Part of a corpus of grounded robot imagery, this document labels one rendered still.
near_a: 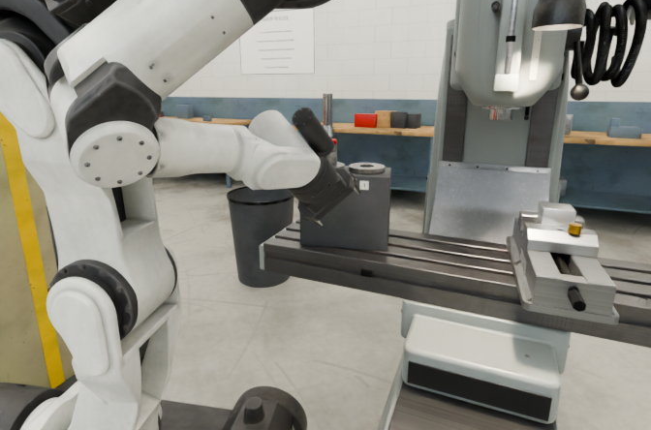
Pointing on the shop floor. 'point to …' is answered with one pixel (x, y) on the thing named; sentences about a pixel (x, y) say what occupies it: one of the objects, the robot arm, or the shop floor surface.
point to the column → (495, 132)
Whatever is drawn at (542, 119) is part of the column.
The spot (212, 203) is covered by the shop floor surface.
